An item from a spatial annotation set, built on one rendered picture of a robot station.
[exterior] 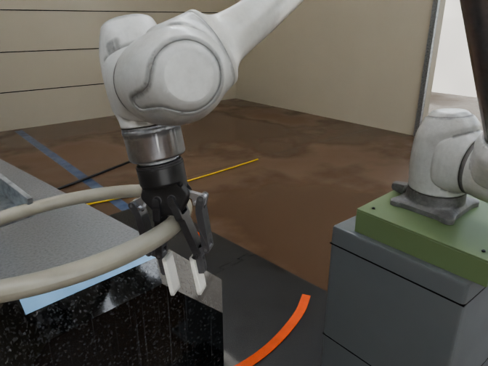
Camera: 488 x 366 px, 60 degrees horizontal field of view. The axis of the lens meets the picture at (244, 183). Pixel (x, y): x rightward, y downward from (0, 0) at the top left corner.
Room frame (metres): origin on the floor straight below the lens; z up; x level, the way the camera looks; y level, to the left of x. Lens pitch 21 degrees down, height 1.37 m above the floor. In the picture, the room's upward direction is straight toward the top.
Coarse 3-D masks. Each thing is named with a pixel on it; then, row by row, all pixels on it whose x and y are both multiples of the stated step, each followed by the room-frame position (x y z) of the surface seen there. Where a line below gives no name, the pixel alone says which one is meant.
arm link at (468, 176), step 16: (464, 0) 0.79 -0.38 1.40; (480, 0) 0.76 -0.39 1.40; (464, 16) 0.81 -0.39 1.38; (480, 16) 0.77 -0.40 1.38; (480, 32) 0.78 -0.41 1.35; (480, 48) 0.80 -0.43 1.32; (480, 64) 0.81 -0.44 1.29; (480, 80) 0.83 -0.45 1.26; (480, 96) 0.85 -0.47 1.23; (480, 112) 0.88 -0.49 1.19; (480, 144) 0.91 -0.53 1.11; (464, 160) 0.97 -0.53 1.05; (480, 160) 0.89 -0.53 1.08; (464, 176) 0.96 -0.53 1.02; (480, 176) 0.91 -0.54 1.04; (480, 192) 0.93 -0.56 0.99
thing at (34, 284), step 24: (72, 192) 0.90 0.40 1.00; (96, 192) 0.90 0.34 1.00; (120, 192) 0.89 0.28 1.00; (0, 216) 0.81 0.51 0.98; (24, 216) 0.84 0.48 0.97; (168, 216) 0.64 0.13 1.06; (144, 240) 0.55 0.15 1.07; (72, 264) 0.48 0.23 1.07; (96, 264) 0.49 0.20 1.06; (120, 264) 0.51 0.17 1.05; (0, 288) 0.45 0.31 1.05; (24, 288) 0.45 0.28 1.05; (48, 288) 0.46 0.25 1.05
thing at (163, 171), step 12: (180, 156) 0.64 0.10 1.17; (144, 168) 0.60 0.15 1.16; (156, 168) 0.60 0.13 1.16; (168, 168) 0.60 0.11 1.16; (180, 168) 0.62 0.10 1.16; (144, 180) 0.60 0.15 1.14; (156, 180) 0.60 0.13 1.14; (168, 180) 0.60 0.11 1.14; (180, 180) 0.61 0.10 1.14; (144, 192) 0.63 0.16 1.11; (156, 192) 0.62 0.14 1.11; (168, 192) 0.62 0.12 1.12; (180, 192) 0.61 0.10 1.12; (180, 204) 0.61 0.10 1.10
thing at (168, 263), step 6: (168, 252) 0.64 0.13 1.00; (168, 258) 0.62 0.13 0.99; (168, 264) 0.62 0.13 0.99; (174, 264) 0.63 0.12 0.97; (168, 270) 0.61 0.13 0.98; (174, 270) 0.63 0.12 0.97; (168, 276) 0.61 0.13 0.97; (174, 276) 0.62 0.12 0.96; (168, 282) 0.61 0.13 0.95; (174, 282) 0.62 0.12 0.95; (174, 288) 0.61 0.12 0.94; (174, 294) 0.61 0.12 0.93
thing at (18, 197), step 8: (0, 176) 0.93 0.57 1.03; (0, 184) 0.93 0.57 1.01; (8, 184) 0.90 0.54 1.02; (0, 192) 0.93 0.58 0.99; (8, 192) 0.91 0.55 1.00; (16, 192) 0.88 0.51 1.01; (24, 192) 0.88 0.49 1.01; (0, 200) 0.90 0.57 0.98; (8, 200) 0.90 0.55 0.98; (16, 200) 0.89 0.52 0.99; (24, 200) 0.86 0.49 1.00; (32, 200) 0.86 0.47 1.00; (0, 208) 0.87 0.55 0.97; (32, 216) 0.86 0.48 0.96; (8, 224) 0.82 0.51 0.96
